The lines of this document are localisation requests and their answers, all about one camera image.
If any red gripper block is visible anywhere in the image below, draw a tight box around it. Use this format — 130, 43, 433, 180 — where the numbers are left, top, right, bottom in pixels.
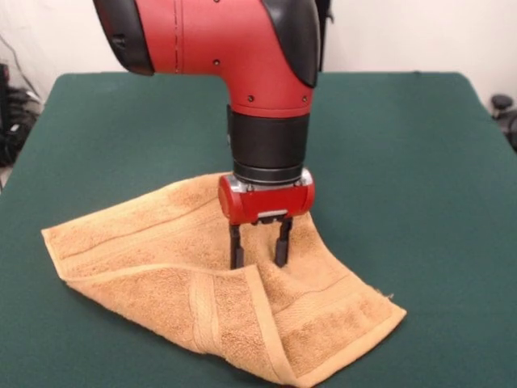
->
217, 167, 316, 270

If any tan terry towel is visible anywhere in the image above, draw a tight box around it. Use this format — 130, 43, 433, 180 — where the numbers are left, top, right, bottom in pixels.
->
40, 172, 407, 388

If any dark green table cloth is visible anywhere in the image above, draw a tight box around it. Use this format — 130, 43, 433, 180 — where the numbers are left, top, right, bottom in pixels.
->
0, 71, 517, 388

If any dark tripod base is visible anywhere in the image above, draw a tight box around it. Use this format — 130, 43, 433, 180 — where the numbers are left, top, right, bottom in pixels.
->
490, 94, 517, 153
0, 86, 41, 167

